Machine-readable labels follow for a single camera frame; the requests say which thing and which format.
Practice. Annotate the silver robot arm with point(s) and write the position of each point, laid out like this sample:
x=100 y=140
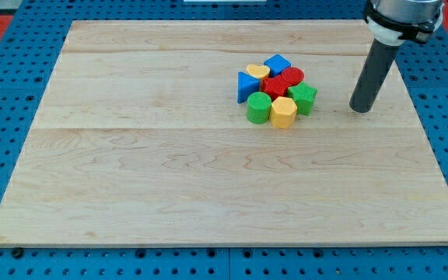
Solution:
x=393 y=22

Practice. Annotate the blue cube block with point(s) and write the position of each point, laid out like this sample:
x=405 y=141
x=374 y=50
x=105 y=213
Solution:
x=277 y=64

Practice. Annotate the red circle block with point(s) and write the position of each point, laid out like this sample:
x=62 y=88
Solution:
x=292 y=76

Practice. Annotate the green cylinder block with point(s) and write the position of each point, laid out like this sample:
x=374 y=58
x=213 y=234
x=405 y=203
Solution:
x=258 y=107

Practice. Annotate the blue triangle block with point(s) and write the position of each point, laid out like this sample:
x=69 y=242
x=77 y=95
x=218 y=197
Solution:
x=246 y=85

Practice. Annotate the yellow hexagon block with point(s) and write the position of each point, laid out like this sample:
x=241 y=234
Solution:
x=283 y=112

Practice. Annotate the red star-shaped block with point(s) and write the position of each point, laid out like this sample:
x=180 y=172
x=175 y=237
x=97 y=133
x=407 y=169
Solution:
x=275 y=87

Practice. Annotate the yellow heart block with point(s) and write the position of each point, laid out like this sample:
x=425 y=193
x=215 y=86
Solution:
x=260 y=72

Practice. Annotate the light wooden board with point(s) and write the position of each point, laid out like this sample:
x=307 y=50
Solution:
x=139 y=141

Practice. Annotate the green star block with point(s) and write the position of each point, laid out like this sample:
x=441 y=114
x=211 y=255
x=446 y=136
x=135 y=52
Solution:
x=303 y=96

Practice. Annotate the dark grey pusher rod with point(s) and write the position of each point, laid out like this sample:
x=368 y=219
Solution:
x=373 y=74

